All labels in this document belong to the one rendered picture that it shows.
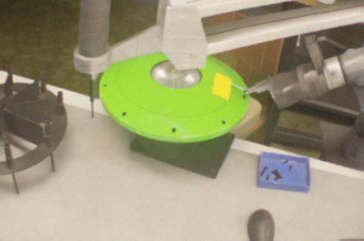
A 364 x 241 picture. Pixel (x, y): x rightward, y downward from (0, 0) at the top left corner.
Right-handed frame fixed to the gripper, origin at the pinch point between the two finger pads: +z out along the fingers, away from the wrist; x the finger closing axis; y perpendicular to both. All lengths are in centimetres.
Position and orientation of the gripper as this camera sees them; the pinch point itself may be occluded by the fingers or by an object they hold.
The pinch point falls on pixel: (244, 92)
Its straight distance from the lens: 92.9
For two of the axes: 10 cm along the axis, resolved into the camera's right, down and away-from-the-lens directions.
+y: 4.8, 7.5, 4.6
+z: -8.6, 2.9, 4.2
